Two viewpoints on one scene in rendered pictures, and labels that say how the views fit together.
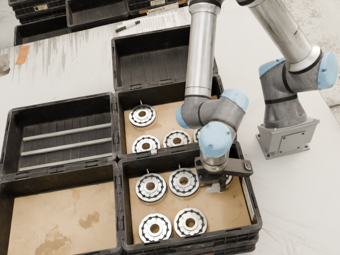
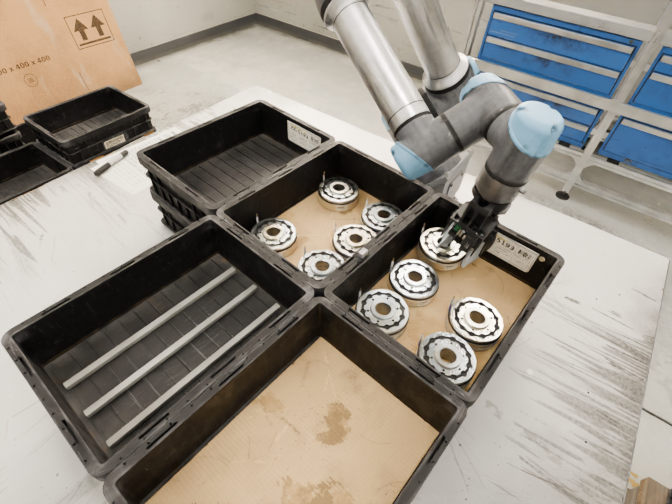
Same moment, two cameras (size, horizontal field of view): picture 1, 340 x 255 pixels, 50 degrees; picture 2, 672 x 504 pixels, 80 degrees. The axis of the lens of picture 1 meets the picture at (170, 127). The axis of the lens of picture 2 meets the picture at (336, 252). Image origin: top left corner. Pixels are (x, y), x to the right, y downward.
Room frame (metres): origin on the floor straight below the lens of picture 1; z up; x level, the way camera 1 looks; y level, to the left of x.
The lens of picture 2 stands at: (0.36, 0.52, 1.50)
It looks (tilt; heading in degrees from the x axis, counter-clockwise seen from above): 47 degrees down; 306
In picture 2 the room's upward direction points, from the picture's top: 5 degrees clockwise
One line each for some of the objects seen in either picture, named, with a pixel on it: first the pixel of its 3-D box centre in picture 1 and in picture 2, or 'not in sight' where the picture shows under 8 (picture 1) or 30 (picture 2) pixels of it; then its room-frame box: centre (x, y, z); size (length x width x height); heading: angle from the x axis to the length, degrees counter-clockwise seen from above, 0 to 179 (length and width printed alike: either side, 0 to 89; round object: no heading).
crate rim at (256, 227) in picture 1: (185, 192); (449, 278); (0.48, -0.01, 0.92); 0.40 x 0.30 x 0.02; 89
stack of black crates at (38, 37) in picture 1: (48, 45); not in sight; (2.10, 0.73, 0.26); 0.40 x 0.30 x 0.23; 94
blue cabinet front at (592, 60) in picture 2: not in sight; (538, 78); (0.87, -1.88, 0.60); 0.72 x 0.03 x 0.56; 4
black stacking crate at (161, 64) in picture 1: (163, 65); (243, 166); (1.08, -0.02, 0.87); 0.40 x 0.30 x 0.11; 89
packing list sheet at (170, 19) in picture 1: (150, 29); (153, 156); (1.52, 0.01, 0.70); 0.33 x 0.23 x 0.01; 94
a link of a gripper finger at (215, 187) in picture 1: (214, 188); (468, 257); (0.48, -0.10, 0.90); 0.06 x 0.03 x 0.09; 89
